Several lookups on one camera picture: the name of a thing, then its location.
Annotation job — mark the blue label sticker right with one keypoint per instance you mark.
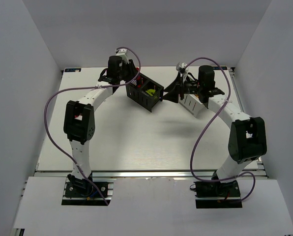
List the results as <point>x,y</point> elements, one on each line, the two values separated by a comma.
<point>220,68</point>

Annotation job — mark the white two-slot container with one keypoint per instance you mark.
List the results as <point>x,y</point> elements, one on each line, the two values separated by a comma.
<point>192,104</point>

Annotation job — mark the black two-slot container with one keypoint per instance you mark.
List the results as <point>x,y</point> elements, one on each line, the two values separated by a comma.
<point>136,91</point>

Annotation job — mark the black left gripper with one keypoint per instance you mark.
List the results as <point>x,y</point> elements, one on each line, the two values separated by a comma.
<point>130,71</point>

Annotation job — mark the red and lime lego stack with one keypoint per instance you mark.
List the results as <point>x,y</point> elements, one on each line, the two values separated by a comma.
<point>150,91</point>

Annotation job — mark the blue label sticker left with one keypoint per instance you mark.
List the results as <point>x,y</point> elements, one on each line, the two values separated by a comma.
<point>72,70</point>

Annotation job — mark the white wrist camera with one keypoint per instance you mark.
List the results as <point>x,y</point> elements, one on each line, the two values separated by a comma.
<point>122,52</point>
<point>182,68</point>

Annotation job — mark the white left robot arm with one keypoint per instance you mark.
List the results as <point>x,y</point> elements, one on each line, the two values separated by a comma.
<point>79,121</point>

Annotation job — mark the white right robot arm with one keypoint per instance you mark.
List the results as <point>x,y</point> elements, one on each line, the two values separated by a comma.
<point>247,139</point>

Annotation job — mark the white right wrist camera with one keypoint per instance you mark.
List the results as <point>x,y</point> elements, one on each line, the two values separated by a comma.
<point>182,68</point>

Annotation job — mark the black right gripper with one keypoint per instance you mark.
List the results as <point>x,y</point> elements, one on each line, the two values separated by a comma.
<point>181,86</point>

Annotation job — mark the blue label sticker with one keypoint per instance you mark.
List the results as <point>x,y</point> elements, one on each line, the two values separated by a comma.
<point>72,70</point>
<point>220,68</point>

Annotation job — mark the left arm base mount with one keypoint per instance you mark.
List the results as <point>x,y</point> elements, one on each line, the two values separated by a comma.
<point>76,196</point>

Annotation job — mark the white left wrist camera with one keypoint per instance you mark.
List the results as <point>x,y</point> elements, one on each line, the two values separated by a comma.
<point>122,52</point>

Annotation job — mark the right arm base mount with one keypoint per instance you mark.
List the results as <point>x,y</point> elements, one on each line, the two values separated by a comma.
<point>216,195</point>

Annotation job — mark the aluminium table edge rail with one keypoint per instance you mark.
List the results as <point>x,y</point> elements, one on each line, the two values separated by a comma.
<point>147,174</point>

